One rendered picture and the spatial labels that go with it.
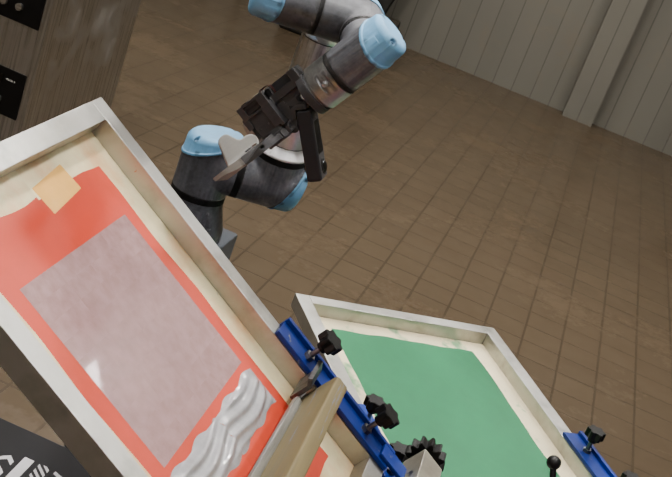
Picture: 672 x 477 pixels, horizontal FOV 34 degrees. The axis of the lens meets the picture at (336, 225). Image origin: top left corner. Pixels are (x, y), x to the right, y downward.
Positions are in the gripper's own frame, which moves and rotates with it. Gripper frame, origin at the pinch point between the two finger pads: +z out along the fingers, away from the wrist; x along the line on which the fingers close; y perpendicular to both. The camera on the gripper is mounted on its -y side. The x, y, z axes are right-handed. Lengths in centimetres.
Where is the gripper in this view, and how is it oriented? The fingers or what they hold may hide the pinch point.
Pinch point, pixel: (230, 172)
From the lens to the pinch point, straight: 179.0
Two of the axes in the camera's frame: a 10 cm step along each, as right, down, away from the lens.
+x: -2.2, 2.9, -9.3
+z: -7.7, 5.4, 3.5
